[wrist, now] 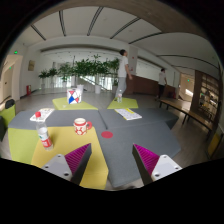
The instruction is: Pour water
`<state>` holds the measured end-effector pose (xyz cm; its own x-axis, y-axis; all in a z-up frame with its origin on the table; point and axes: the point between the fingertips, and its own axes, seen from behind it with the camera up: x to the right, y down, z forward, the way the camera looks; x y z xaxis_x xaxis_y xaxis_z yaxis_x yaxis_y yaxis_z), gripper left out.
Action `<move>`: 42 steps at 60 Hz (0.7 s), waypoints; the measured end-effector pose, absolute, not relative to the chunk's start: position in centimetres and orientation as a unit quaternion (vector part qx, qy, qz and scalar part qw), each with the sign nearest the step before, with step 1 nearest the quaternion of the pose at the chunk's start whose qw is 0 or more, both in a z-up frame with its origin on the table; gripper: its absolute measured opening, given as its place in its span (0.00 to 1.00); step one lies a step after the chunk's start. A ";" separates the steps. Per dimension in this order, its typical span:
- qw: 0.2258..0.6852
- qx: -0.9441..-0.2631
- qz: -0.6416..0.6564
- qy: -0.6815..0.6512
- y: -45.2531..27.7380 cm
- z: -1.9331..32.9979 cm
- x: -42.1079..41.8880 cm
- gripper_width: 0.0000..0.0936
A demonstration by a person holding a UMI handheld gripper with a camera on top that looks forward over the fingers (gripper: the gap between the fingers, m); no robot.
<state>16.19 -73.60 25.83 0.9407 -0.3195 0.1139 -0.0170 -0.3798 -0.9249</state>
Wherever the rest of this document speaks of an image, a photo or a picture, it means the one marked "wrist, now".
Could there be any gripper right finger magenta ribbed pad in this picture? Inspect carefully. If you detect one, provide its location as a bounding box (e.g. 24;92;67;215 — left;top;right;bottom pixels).
132;144;181;185

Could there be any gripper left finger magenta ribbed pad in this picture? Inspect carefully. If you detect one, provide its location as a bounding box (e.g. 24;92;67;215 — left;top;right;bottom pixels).
42;143;92;185

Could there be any clear water bottle, red label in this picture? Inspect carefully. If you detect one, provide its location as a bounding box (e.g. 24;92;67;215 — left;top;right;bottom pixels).
36;122;53;151

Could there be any red and white patterned mug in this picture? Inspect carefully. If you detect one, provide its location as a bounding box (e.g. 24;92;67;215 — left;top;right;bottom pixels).
74;118;92;135

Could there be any red round sticker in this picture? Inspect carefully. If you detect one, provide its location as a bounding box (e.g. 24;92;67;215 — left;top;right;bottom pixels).
101;131;113;138

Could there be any yellow and white booklet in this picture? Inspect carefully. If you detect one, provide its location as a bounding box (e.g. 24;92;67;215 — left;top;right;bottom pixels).
116;108;142;121

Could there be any long wooden bench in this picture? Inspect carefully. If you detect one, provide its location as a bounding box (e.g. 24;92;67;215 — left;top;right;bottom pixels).
159;100;213;133

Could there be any red white blue geometric box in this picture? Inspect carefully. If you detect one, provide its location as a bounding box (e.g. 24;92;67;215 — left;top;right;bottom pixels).
67;88;82;104

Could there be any small clear bottle far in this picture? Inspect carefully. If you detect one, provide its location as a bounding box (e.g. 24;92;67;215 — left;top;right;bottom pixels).
117;90;122;103

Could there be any green chair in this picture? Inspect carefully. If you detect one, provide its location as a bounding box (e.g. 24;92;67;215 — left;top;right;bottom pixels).
0;99;16;127

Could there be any wooden bookshelf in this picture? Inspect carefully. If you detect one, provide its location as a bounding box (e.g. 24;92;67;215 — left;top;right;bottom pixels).
194;71;219;122

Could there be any person in background right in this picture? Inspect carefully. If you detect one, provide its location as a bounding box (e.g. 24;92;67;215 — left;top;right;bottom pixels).
157;68;167;99

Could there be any red fire extinguisher box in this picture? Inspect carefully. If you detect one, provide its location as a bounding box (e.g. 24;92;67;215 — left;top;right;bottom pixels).
26;85;31;96

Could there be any row of potted plants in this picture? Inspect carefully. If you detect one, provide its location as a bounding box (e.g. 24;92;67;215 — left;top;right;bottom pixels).
39;55;119;89

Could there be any person in white shirt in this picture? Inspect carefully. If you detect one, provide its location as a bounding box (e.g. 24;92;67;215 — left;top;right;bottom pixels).
115;49;132;97

